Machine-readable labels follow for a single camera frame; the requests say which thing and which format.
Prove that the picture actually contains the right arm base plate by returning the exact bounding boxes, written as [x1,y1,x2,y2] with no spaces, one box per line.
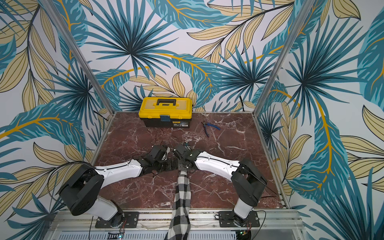
[215,211,260,228]

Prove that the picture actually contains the blue handled pliers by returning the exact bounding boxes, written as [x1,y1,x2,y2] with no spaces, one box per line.
[201,121,222,138]

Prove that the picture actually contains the checkered sleeve forearm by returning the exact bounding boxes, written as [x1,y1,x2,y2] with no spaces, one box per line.
[165,171,192,240]

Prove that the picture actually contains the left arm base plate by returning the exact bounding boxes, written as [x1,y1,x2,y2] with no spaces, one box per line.
[95,212,140,229]

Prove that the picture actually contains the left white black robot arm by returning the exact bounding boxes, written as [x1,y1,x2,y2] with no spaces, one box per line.
[58,145,170,228]

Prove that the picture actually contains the yellow black toolbox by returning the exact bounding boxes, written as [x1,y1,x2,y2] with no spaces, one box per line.
[139,97,193,128]

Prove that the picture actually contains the left aluminium frame post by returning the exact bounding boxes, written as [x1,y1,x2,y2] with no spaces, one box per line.
[41,0,115,115]

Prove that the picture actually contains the right aluminium frame post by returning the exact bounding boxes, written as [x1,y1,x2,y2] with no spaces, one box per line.
[253,0,315,118]

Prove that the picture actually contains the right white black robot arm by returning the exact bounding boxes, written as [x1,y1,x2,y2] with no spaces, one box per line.
[173,144,267,227]

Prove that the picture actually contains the aluminium frame post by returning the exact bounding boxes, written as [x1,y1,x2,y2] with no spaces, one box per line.
[253,0,315,118]
[41,0,115,115]

